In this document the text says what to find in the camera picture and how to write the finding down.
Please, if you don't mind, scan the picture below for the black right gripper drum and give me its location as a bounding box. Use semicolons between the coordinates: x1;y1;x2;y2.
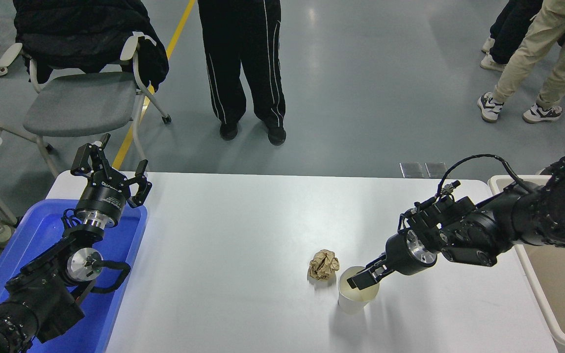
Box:
384;234;438;277

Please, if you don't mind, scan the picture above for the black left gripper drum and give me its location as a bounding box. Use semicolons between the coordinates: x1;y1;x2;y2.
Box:
75;173;130;220

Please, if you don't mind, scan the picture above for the white paper cup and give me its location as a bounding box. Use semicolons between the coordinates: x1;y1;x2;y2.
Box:
337;266;380;315

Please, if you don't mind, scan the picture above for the crumpled tan paper ball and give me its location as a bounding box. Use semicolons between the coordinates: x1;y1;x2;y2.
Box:
308;249;340;281

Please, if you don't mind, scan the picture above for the grey seat chair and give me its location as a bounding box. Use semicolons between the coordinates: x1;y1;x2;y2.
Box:
0;32;173;178

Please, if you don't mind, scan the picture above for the blue plastic tray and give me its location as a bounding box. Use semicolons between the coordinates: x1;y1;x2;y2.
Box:
0;198;148;353

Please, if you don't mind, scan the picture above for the black jacket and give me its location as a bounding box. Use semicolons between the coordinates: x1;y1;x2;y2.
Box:
13;0;170;92

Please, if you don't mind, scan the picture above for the large pale plastic bin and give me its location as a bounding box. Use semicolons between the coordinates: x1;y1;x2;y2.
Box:
488;175;565;349

